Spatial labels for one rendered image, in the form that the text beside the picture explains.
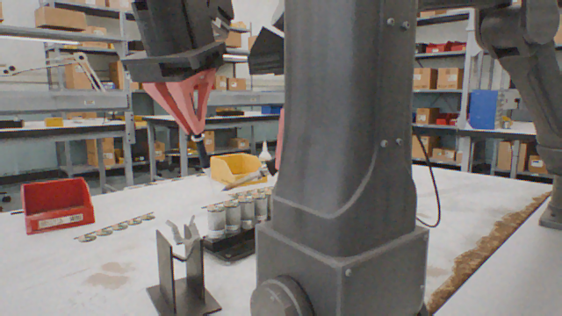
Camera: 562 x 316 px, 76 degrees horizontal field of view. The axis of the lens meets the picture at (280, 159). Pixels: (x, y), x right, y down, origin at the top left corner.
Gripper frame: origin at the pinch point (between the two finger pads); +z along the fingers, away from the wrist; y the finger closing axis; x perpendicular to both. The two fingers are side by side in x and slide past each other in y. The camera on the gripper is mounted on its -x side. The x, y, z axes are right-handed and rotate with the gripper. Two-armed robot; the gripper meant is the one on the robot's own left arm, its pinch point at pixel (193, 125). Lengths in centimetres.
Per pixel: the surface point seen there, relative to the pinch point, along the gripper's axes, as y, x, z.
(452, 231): -29.9, -19.7, 26.2
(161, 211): 20.2, -7.4, 22.0
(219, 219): -0.3, 0.3, 14.0
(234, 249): -2.7, 1.9, 17.6
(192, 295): -4.2, 12.1, 14.7
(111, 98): 188, -137, 48
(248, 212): -1.8, -4.4, 16.1
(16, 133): 210, -80, 50
